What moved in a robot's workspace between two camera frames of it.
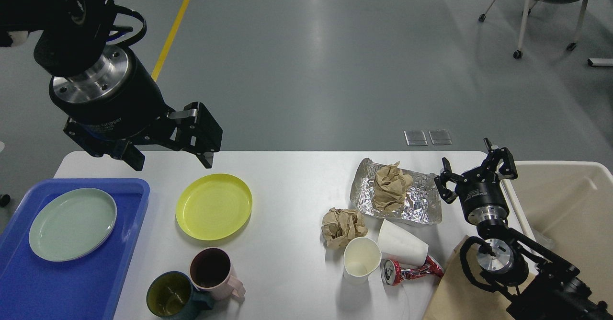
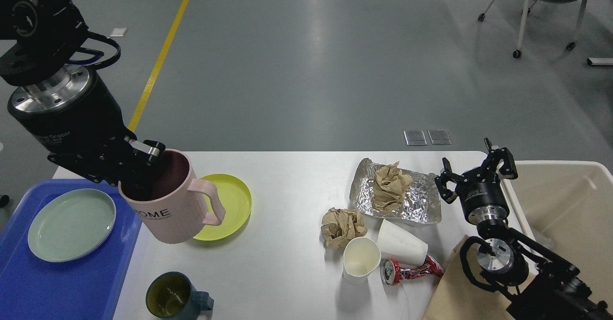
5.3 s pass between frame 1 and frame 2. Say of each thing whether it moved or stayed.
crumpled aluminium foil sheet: stayed
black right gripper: stayed
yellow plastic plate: stayed
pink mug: moved
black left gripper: moved
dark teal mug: stayed
